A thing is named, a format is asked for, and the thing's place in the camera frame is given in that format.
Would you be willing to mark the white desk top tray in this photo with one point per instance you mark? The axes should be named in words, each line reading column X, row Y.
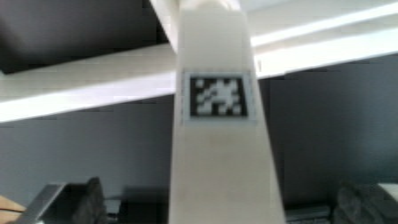
column 308, row 33

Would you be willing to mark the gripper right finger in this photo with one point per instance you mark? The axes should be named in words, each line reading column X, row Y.
column 367, row 204

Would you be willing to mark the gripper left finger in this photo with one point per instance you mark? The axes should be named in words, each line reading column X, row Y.
column 68, row 204

